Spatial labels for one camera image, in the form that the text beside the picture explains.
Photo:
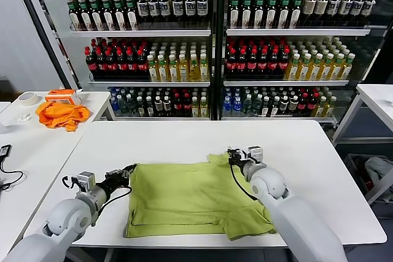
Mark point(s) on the orange and white box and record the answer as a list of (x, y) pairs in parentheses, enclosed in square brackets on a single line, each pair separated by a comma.
[(59, 97)]

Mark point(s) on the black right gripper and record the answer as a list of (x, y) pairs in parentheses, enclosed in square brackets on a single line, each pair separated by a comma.
[(240, 159)]

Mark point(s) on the white side table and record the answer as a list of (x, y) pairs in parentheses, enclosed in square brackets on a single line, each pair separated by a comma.
[(37, 157), (98, 102), (377, 99)]

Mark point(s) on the yellow juice bottle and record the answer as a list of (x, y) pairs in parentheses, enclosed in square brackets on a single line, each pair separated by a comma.
[(162, 71), (321, 108), (346, 70), (204, 71), (330, 108), (195, 108), (153, 71), (194, 71), (336, 70), (293, 70), (314, 70), (173, 71), (304, 70), (204, 108), (325, 70), (183, 71)]

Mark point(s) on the dark bottle white cap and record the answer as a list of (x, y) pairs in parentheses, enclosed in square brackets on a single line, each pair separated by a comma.
[(275, 107), (140, 108), (266, 107), (149, 108)]

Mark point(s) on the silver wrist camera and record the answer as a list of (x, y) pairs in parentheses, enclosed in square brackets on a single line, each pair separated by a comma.
[(255, 154), (86, 180)]

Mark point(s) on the dark bottle beige label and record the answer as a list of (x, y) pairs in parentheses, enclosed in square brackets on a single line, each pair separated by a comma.
[(284, 106), (309, 9), (167, 107), (293, 106), (158, 107), (320, 9)]

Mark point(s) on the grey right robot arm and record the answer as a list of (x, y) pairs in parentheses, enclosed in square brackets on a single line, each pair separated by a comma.
[(291, 213)]

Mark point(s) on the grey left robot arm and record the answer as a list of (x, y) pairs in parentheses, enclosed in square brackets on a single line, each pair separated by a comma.
[(67, 216)]

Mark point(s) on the red-cap cola bottle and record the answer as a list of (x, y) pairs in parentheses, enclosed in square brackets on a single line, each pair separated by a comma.
[(303, 106), (101, 65), (252, 65), (230, 65), (111, 65), (283, 65), (273, 65), (143, 65), (122, 65), (90, 65), (263, 65), (312, 106), (178, 107), (241, 65), (132, 65), (187, 107)]

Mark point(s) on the black shelf post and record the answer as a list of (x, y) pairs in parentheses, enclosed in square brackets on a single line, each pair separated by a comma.
[(218, 44)]

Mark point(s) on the light green T-shirt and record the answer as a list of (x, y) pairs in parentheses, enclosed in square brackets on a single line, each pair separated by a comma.
[(184, 194)]

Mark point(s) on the beige masking tape roll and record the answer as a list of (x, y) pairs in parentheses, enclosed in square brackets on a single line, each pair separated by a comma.
[(22, 102)]

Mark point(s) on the blue water bottle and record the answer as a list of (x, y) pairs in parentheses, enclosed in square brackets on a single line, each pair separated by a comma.
[(237, 105), (114, 105), (227, 105)]

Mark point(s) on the grey plastic crate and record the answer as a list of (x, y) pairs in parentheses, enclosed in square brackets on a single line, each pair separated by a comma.
[(353, 164)]

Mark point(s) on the grey crumpled cloth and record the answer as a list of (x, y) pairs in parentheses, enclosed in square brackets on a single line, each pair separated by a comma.
[(379, 167)]

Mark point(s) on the green-cap dark bottle white label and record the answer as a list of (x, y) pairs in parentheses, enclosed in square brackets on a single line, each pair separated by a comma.
[(272, 13), (95, 16), (107, 16), (235, 13), (259, 13), (84, 16), (119, 16), (247, 13), (296, 13), (285, 13), (131, 16), (73, 16)]

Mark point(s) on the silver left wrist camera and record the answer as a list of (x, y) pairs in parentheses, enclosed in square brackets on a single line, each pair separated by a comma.
[(86, 180)]

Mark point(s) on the small black device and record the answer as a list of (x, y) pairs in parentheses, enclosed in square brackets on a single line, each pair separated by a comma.
[(5, 151)]

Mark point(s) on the crumpled orange cloth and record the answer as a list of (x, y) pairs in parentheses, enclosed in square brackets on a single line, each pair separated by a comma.
[(61, 116)]

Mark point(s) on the small white crumpled object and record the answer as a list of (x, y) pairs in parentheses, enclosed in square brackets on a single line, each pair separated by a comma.
[(25, 117)]

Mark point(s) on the dark bottle blue label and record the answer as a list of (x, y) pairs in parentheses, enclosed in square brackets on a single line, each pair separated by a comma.
[(142, 9), (178, 9), (357, 9), (153, 9), (368, 9), (190, 9), (345, 9), (165, 9), (201, 9), (333, 9)]

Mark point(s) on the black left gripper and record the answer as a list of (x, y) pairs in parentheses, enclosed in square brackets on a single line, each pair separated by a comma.
[(110, 186)]

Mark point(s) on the white shelf board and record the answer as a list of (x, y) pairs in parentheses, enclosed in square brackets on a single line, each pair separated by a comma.
[(138, 34), (294, 32), (147, 84), (285, 83)]

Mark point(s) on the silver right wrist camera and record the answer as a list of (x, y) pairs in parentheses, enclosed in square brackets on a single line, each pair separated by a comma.
[(255, 154)]

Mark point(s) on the green-tinted water bottle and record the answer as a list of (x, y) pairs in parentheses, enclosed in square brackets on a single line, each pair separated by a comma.
[(247, 106), (130, 107), (257, 106), (122, 106)]

